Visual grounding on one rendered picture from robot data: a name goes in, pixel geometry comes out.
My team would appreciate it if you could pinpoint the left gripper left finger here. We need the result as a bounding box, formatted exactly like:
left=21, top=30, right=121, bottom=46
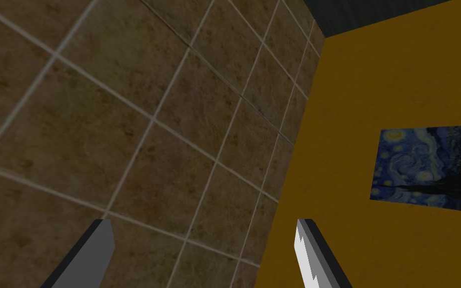
left=39, top=218, right=116, bottom=288

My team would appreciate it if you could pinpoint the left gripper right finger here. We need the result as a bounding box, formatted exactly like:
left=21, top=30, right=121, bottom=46
left=293, top=218, right=354, bottom=288

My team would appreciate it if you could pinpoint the blue starry night painting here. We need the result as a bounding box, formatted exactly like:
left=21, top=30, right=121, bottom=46
left=368, top=124, right=461, bottom=214

